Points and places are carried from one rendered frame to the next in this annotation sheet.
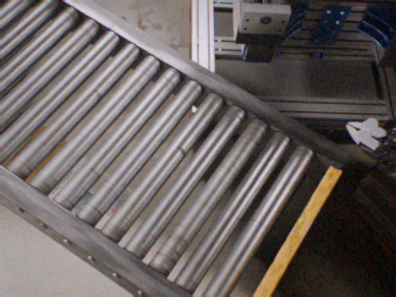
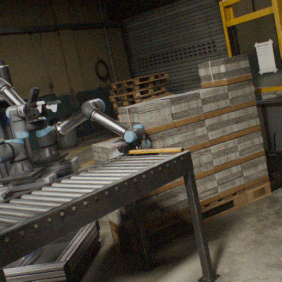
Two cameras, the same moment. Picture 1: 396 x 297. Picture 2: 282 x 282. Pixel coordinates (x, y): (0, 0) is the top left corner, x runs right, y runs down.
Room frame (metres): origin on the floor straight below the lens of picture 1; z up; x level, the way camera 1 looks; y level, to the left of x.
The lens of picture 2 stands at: (-0.49, 2.23, 1.26)
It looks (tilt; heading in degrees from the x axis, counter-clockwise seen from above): 8 degrees down; 287
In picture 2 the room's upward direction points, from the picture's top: 11 degrees counter-clockwise
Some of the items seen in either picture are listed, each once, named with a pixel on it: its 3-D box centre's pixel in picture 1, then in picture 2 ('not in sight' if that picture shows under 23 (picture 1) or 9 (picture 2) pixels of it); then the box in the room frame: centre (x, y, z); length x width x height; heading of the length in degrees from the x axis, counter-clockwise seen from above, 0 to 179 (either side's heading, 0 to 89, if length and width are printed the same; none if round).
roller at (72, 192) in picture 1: (122, 135); (98, 179); (0.58, 0.20, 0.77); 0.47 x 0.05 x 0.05; 156
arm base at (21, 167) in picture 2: not in sight; (20, 166); (1.24, -0.07, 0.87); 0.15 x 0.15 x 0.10
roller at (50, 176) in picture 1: (101, 121); (90, 183); (0.60, 0.26, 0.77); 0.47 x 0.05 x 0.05; 156
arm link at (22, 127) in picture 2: not in sight; (23, 128); (1.02, 0.11, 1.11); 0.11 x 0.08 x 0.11; 74
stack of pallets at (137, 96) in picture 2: not in sight; (143, 104); (2.98, -7.49, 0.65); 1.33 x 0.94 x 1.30; 70
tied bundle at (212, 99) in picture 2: not in sight; (202, 103); (0.28, -1.42, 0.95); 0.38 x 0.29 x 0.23; 138
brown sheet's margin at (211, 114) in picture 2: not in sight; (205, 113); (0.28, -1.42, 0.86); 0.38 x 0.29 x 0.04; 138
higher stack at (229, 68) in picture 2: not in sight; (234, 129); (0.08, -1.64, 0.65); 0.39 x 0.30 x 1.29; 137
